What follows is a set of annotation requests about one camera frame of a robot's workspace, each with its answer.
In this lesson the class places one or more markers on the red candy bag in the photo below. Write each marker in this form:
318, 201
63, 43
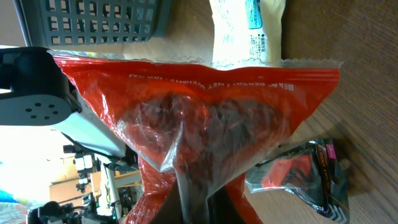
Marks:
203, 126

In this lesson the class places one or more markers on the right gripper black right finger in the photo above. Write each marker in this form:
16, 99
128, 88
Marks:
222, 209

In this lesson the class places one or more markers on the cream blue snack bag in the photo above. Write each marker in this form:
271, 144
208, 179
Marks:
247, 33

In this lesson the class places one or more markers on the grey plastic basket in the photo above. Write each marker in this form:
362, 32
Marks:
54, 23

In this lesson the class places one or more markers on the black red snack packet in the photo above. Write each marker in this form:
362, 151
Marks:
310, 171

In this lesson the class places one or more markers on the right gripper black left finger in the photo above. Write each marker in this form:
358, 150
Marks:
170, 211

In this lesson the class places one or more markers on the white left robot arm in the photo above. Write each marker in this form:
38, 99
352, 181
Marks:
37, 93

